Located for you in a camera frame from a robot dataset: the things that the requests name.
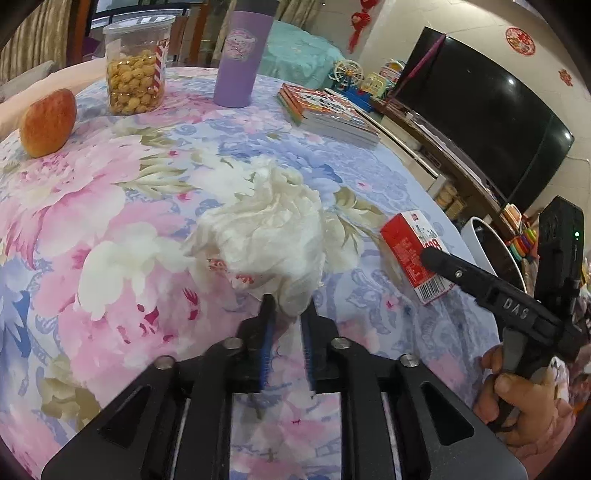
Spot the clear jar of snacks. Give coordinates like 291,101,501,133
102,14,177,117

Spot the purple cup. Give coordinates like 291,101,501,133
212,8,274,110

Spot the apple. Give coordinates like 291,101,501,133
19,89,78,158

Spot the stack of picture books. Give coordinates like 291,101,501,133
277,83,382,150

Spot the colourful toy box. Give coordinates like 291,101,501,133
365,71,399,100

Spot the white tissue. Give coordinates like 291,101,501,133
183,155,327,319

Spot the white bin with black bag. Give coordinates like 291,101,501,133
459,216,528,297

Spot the teal cloth cover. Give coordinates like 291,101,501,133
256,20,348,91

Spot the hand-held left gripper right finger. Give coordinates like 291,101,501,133
301,299,528,480

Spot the person's right hand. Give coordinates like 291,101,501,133
473,343,579,449

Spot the red and white carton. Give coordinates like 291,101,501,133
380,209,459,306

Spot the white television cabinet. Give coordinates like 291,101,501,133
369,97,509,223

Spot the red hanging knot decoration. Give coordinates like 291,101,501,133
348,0,373,54

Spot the ferris wheel toy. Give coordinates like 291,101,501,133
331,59,366,94

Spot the blue toy base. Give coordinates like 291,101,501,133
344,88,376,112

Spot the beige curtain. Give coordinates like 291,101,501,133
0,0,75,85

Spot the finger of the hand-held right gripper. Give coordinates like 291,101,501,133
422,246,585,361

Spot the rainbow ring stacker toy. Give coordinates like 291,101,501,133
505,230,539,260

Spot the wooden chair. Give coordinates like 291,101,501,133
177,0,223,68

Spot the pink stick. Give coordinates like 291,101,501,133
399,34,447,89

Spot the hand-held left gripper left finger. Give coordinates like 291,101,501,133
41,294,277,480

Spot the black television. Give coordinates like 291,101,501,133
392,27,575,214

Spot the floral tablecloth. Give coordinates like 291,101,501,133
0,65,505,480

